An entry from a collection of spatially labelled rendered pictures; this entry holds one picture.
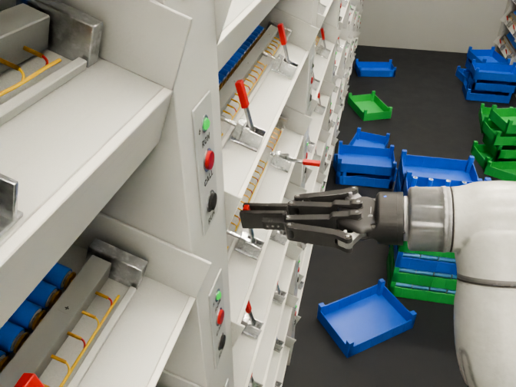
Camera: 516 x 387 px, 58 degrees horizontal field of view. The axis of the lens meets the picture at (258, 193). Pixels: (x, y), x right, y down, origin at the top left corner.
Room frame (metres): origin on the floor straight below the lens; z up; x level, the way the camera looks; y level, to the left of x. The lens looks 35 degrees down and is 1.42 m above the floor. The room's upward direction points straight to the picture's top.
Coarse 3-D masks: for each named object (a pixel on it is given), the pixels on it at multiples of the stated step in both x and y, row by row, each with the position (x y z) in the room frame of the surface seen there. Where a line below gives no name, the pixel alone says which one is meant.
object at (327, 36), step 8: (320, 32) 1.64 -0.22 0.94; (328, 32) 1.66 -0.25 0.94; (336, 32) 1.65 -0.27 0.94; (320, 40) 1.61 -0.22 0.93; (328, 40) 1.66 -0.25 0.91; (336, 40) 1.65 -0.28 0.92; (320, 48) 1.50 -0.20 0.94; (328, 48) 1.58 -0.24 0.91; (320, 56) 1.49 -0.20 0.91; (328, 56) 1.49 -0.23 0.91; (320, 64) 1.42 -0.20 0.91; (320, 72) 1.36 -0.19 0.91; (320, 80) 1.31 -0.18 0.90; (312, 88) 1.23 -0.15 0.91; (312, 96) 1.19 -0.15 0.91; (312, 104) 1.06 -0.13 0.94; (312, 112) 1.06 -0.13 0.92
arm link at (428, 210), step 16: (416, 192) 0.51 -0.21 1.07; (432, 192) 0.50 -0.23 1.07; (448, 192) 0.50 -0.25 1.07; (416, 208) 0.48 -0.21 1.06; (432, 208) 0.48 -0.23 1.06; (448, 208) 0.47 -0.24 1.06; (416, 224) 0.47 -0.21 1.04; (432, 224) 0.47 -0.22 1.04; (448, 224) 0.46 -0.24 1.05; (416, 240) 0.46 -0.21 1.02; (432, 240) 0.46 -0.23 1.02; (448, 240) 0.45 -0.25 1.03
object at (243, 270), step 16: (288, 112) 0.98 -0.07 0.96; (288, 128) 0.98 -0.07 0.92; (304, 128) 0.97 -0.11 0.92; (272, 144) 0.89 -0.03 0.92; (288, 144) 0.91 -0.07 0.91; (256, 176) 0.76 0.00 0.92; (272, 176) 0.78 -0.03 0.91; (288, 176) 0.80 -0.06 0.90; (272, 192) 0.73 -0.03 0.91; (240, 208) 0.66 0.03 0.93; (240, 256) 0.55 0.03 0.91; (240, 272) 0.51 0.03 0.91; (256, 272) 0.52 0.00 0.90; (240, 288) 0.48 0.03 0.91; (240, 304) 0.46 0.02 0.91; (240, 320) 0.43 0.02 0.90
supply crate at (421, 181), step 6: (408, 174) 1.47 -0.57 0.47; (408, 180) 1.47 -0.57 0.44; (420, 180) 1.48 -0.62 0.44; (426, 180) 1.47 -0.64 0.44; (438, 180) 1.46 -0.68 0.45; (444, 180) 1.46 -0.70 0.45; (456, 180) 1.45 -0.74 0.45; (462, 180) 1.45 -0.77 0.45; (486, 180) 1.42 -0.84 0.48; (408, 186) 1.47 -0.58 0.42; (420, 186) 1.47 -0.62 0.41; (432, 186) 1.47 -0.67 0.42; (438, 186) 1.46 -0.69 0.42; (450, 186) 1.45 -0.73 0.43
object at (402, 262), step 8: (400, 256) 1.29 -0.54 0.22; (400, 264) 1.29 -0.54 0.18; (408, 264) 1.28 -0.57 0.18; (416, 264) 1.28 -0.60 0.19; (424, 264) 1.27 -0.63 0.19; (432, 264) 1.27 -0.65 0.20; (440, 264) 1.26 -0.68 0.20; (448, 264) 1.26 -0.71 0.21; (440, 272) 1.26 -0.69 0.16; (448, 272) 1.26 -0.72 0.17; (456, 272) 1.25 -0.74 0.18
